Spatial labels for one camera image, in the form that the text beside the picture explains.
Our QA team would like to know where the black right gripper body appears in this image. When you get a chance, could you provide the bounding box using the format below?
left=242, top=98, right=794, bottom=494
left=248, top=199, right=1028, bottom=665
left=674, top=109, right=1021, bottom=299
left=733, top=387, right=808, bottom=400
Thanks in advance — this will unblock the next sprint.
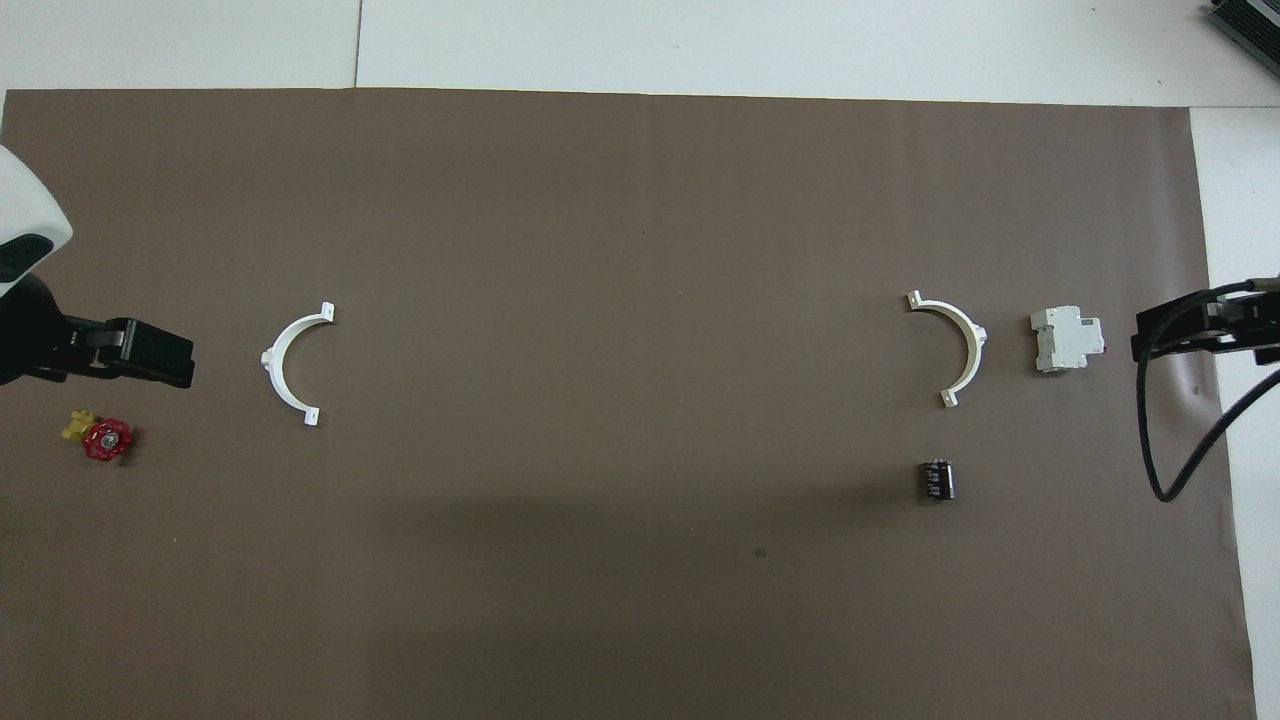
left=1206, top=280, right=1280, bottom=367

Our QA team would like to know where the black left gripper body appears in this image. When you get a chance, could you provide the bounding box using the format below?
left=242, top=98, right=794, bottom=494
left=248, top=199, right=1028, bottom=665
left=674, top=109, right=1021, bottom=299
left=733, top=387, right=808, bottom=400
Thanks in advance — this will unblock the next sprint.
left=0, top=274, right=81, bottom=389

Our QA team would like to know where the white half-ring pipe clamp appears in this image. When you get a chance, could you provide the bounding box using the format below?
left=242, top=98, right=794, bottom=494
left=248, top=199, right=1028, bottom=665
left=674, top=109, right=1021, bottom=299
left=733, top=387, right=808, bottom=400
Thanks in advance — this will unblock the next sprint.
left=905, top=289, right=990, bottom=410
left=260, top=300, right=337, bottom=429

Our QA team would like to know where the white circuit breaker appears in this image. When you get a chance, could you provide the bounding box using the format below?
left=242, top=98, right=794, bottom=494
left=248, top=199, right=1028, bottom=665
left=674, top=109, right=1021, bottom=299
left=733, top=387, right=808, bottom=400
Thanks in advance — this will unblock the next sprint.
left=1029, top=303, right=1108, bottom=376

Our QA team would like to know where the black cylindrical capacitor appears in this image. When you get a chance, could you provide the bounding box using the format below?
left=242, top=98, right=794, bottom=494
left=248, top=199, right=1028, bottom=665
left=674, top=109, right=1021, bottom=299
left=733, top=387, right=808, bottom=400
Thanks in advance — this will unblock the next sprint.
left=917, top=457, right=957, bottom=504

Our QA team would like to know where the grey ribbed device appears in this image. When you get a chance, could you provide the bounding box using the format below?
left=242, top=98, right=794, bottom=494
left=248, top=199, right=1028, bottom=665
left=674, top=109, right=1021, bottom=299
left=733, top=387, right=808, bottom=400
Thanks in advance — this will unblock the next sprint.
left=1203, top=0, right=1280, bottom=80

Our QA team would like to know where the brown paper table mat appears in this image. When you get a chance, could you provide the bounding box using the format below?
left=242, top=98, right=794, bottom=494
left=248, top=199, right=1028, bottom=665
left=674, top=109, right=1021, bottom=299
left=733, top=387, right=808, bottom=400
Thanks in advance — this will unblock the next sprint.
left=0, top=87, right=1260, bottom=720

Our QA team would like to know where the red-handled brass valve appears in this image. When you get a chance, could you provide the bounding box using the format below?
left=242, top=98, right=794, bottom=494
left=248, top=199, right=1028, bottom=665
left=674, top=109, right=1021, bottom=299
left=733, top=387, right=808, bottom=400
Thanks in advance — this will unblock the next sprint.
left=60, top=407, right=137, bottom=463

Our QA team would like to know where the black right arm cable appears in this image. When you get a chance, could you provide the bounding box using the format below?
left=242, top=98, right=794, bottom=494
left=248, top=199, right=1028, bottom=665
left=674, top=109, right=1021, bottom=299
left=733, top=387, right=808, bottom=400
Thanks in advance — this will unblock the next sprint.
left=1136, top=282, right=1280, bottom=504

